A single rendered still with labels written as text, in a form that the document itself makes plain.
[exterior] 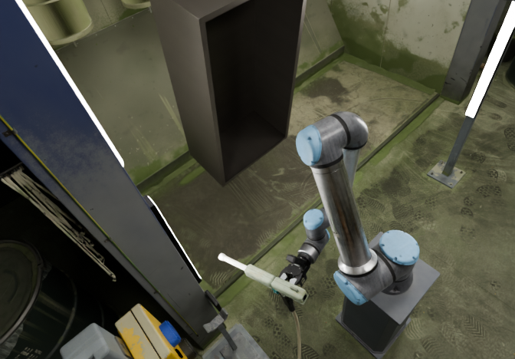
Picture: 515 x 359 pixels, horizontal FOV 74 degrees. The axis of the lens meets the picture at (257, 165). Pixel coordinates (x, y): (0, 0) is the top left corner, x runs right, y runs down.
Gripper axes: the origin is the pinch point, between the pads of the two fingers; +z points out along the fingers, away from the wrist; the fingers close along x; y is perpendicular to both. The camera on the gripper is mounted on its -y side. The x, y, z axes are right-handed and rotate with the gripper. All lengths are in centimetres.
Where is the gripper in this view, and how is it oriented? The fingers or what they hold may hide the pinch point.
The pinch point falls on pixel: (280, 291)
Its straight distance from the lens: 155.4
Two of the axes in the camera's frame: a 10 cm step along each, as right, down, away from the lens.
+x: -7.7, -1.8, 6.1
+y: 2.8, 7.7, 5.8
